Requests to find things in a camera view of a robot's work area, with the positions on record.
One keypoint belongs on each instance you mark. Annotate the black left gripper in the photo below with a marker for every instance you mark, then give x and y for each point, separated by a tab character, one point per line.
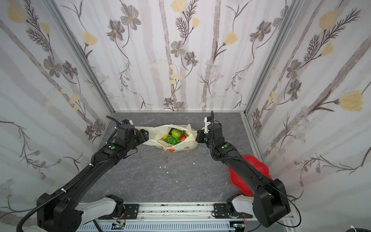
142	136

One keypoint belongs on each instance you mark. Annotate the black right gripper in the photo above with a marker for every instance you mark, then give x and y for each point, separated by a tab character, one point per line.
201	136

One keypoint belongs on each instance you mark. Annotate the yellow printed plastic bag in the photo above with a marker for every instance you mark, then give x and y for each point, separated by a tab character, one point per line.
156	133

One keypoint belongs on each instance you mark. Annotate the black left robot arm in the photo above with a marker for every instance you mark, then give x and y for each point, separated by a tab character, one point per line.
58	211

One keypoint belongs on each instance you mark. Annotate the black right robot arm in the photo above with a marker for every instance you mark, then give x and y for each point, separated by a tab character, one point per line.
270	202

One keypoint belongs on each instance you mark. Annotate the red green mango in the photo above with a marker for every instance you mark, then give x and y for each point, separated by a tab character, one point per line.
182	138

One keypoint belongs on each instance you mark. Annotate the yellow banana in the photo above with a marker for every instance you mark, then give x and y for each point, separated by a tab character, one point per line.
164	137

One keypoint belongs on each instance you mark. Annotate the light green custard apple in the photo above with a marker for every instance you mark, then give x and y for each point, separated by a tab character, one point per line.
176	133

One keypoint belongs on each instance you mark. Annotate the green grape bunch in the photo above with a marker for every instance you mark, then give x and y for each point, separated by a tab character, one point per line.
172	141

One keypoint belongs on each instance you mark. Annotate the red flower-shaped plate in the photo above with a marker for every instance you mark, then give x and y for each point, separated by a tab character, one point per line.
243	174

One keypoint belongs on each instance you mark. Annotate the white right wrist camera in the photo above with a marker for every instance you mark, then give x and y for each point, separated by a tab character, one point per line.
207	122

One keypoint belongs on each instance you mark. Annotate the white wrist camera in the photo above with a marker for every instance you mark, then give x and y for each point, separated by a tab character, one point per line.
207	122
127	121

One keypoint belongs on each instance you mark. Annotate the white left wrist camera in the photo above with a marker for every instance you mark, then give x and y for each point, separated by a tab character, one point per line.
127	121

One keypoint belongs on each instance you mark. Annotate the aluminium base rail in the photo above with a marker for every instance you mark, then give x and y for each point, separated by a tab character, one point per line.
239	209

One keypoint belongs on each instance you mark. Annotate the white slotted cable duct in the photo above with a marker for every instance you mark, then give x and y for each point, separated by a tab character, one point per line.
172	226

